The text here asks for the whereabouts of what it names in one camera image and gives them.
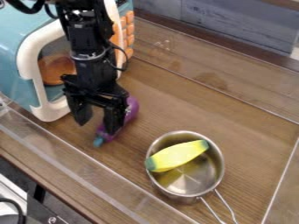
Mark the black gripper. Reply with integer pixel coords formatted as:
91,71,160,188
60,62,128,135

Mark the purple toy eggplant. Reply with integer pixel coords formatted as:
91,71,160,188
93,96,139,147

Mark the silver pot with wire handle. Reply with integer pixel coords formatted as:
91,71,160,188
145,130,239,224

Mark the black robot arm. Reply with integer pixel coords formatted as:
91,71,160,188
54,0,128,135

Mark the yellow toy banana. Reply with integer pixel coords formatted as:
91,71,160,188
144,140,209,172

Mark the blue white toy microwave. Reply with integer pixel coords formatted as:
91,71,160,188
0,0,132,122

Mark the clear acrylic barrier panel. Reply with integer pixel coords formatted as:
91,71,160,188
0,99,197,224

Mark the black cable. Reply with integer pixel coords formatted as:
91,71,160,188
0,197,26,224

